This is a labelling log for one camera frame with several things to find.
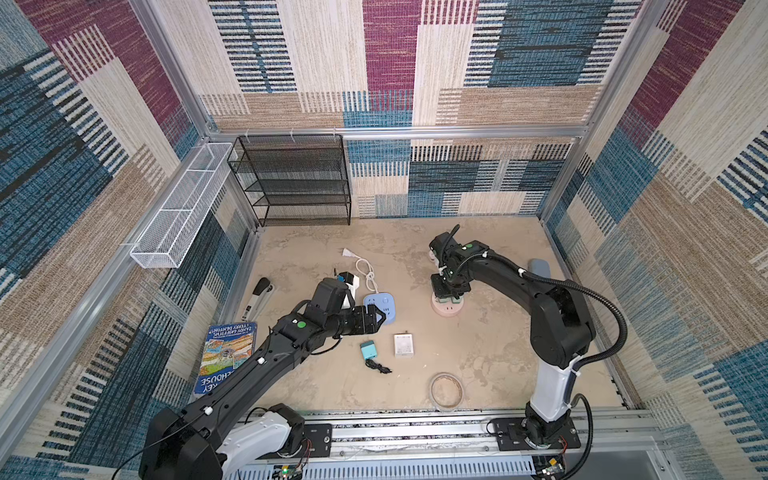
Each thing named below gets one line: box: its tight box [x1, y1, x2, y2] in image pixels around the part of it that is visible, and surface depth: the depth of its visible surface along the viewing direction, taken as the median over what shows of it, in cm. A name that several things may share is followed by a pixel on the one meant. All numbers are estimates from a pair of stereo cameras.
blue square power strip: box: [363, 292, 396, 325], surface depth 96 cm
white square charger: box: [394, 330, 414, 359], surface depth 87 cm
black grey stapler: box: [241, 277, 275, 322], surface depth 98 cm
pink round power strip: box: [431, 292, 465, 318], surface depth 96 cm
